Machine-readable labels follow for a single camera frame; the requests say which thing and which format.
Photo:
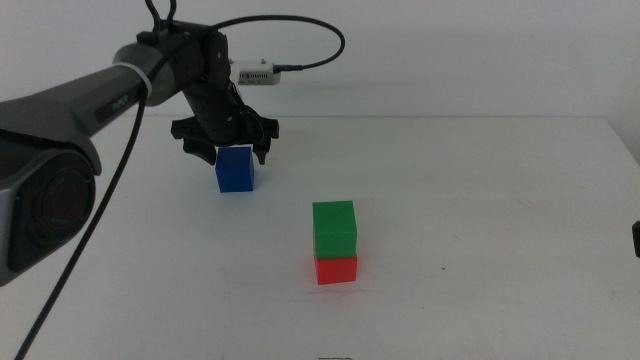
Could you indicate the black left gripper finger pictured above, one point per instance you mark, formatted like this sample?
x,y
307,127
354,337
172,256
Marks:
x,y
202,151
262,149

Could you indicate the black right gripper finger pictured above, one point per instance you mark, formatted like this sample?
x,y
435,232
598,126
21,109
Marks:
x,y
636,240

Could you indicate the blue cube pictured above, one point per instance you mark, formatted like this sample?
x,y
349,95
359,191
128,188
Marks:
x,y
235,172

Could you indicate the green cube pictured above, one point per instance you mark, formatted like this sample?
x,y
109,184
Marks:
x,y
334,230

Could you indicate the red cube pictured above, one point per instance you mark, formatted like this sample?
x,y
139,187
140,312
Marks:
x,y
336,272

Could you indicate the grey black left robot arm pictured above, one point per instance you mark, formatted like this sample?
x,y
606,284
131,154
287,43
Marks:
x,y
60,110

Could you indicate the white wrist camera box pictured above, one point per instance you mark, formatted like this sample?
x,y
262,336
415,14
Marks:
x,y
255,73

